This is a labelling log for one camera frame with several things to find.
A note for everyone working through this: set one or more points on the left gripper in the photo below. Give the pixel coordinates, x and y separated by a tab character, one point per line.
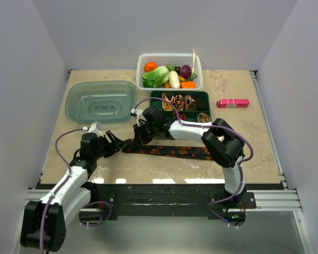
112	147

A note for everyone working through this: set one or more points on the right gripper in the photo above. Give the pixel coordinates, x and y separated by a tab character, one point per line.
139	136

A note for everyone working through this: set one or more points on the dark orange floral tie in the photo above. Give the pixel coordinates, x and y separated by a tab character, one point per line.
199	153

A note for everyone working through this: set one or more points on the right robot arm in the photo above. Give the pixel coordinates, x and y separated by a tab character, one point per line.
223	145

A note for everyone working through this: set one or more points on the rolled yellow tie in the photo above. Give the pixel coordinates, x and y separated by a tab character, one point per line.
167	102

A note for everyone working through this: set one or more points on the rolled orange striped tie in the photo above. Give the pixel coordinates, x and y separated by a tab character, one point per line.
180	115

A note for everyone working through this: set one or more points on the rolled patterned dark tie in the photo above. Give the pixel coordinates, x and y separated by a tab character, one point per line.
179	102

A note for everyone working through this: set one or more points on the teal transparent plastic bin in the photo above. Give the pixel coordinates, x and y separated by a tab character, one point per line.
102	101

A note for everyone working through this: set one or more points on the green toy lettuce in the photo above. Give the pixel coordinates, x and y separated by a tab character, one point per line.
156	78

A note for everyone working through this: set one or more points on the rolled purple gold tie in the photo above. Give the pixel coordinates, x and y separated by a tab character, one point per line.
190	103

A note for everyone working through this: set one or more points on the green compartment tray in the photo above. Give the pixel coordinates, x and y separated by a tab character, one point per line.
201	101

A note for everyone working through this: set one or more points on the white toy radish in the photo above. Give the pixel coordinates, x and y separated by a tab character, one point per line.
174	80

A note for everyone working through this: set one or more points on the rolled brown beige tie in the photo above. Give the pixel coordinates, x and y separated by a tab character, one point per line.
203	118

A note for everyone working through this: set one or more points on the orange toy carrot slice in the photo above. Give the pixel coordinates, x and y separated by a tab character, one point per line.
188	85

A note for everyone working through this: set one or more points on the orange toy pumpkin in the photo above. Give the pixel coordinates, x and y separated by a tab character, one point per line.
150	66

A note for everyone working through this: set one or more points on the purple toy onion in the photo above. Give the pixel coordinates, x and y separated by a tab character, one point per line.
185	71

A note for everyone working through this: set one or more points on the white perforated basket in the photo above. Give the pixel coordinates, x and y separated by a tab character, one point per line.
174	59

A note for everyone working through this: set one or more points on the pink rectangular box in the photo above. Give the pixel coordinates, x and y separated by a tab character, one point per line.
233	103

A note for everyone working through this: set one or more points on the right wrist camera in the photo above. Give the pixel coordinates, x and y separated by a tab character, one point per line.
138	115

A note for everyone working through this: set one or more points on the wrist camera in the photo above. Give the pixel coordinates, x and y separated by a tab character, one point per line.
138	115
93	128

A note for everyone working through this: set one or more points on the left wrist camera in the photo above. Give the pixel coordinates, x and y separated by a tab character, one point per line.
93	128

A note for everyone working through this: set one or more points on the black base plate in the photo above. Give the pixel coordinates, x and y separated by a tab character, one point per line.
181	200

